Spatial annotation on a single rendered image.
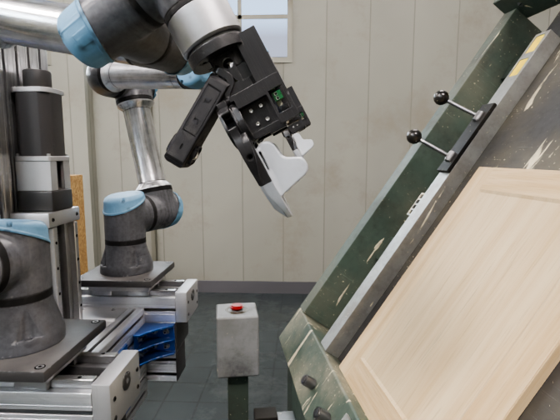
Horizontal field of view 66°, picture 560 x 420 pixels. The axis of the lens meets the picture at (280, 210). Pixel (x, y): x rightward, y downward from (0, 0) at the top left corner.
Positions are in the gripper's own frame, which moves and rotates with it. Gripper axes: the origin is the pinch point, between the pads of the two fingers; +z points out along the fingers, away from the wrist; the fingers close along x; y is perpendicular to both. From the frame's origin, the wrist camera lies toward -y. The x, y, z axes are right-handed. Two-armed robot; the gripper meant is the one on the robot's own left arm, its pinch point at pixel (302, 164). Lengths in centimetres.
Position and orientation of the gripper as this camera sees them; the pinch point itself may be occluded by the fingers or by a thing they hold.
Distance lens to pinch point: 118.7
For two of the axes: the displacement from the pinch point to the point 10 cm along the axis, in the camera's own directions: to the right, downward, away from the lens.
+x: 0.7, -1.3, 9.9
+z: 4.7, 8.8, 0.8
